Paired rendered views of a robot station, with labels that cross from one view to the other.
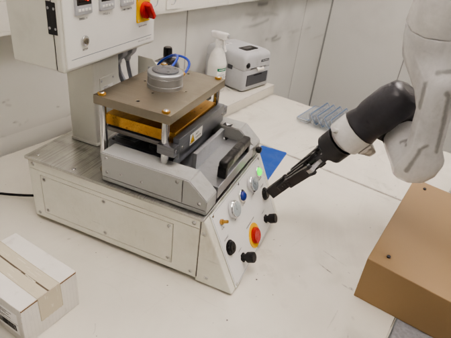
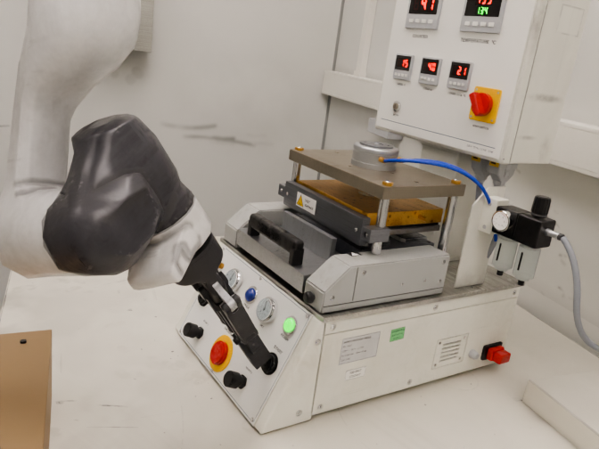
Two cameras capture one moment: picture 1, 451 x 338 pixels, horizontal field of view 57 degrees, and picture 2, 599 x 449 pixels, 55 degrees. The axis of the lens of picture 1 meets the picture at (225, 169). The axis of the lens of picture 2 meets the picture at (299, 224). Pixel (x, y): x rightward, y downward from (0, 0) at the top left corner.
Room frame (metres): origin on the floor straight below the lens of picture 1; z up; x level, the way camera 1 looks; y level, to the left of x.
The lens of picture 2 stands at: (1.37, -0.72, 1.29)
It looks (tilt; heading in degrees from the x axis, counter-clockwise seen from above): 17 degrees down; 126
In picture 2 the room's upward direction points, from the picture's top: 8 degrees clockwise
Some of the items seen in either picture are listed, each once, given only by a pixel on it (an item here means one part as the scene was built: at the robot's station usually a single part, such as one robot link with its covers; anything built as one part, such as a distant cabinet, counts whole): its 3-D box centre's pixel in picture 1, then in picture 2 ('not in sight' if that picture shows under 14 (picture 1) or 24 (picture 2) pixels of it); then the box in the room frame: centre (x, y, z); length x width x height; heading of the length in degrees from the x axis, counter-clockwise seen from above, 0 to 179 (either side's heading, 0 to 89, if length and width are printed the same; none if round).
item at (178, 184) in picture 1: (158, 178); (288, 221); (0.73, 0.14, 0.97); 0.25 x 0.05 x 0.07; 71
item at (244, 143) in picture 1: (235, 155); (274, 237); (0.82, -0.02, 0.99); 0.15 x 0.02 x 0.04; 161
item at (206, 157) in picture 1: (180, 146); (340, 241); (0.87, 0.11, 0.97); 0.30 x 0.22 x 0.08; 71
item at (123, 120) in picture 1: (166, 103); (371, 191); (0.89, 0.15, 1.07); 0.22 x 0.17 x 0.10; 161
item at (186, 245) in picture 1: (167, 185); (351, 312); (0.90, 0.14, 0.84); 0.53 x 0.37 x 0.17; 71
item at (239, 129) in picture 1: (215, 130); (376, 277); (0.99, 0.04, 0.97); 0.26 x 0.05 x 0.07; 71
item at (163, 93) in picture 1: (157, 91); (391, 183); (0.91, 0.18, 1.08); 0.31 x 0.24 x 0.13; 161
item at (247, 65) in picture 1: (238, 64); not in sight; (1.89, 0.00, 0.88); 0.25 x 0.20 x 0.17; 53
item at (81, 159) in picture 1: (150, 153); (371, 261); (0.89, 0.19, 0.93); 0.46 x 0.35 x 0.01; 71
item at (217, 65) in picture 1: (217, 61); not in sight; (1.76, 0.09, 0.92); 0.09 x 0.08 x 0.25; 62
